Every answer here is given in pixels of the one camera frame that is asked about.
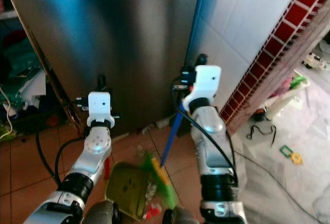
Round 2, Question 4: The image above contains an olive green long-handled dustpan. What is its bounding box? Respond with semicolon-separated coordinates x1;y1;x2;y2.
95;75;156;221

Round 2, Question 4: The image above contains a stainless steel refrigerator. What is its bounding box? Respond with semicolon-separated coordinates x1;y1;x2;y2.
3;0;209;134

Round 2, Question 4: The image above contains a white tube with green end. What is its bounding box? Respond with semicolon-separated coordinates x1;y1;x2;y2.
262;75;311;122

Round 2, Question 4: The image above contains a brown wooden stick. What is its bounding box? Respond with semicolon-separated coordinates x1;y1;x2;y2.
2;0;79;131

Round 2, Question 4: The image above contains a grey robot leg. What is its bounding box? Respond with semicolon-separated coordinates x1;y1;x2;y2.
82;200;122;224
162;206;200;224

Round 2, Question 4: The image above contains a green printed bag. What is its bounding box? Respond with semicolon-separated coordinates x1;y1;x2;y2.
4;37;41;81

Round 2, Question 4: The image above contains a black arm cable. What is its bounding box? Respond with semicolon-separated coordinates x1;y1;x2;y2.
35;127;84;187
171;77;239;184

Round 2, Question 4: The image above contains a translucent plastic floor sheet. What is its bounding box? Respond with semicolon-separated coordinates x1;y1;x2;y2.
231;67;330;224

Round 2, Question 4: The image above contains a thin black floor cable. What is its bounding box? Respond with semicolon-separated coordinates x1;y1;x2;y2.
245;123;277;142

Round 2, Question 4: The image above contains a green and yellow toy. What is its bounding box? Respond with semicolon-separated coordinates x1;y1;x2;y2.
279;145;303;165

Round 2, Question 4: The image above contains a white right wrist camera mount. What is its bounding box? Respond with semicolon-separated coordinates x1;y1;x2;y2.
183;65;222;113

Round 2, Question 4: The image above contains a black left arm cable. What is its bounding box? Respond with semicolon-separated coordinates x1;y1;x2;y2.
35;127;84;187

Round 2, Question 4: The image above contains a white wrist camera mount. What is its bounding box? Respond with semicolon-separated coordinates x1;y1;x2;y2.
183;65;222;113
87;91;113;128

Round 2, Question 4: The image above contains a thin white cable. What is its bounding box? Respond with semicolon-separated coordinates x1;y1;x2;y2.
0;86;14;133

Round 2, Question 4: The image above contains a blue-handled green yellow broom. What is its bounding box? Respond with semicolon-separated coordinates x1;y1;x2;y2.
141;54;208;210

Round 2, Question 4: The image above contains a red scrap of rubbish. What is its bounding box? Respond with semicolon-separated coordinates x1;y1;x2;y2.
144;204;162;220

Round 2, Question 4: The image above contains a grey robot right leg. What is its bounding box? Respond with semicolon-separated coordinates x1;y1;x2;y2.
162;206;200;224

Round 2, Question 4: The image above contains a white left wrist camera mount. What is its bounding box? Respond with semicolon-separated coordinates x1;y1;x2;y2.
87;91;113;128

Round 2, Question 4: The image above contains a grey robot left leg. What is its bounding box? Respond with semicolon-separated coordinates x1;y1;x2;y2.
82;200;122;224

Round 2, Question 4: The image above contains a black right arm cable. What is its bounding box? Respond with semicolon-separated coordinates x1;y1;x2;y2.
171;77;239;184

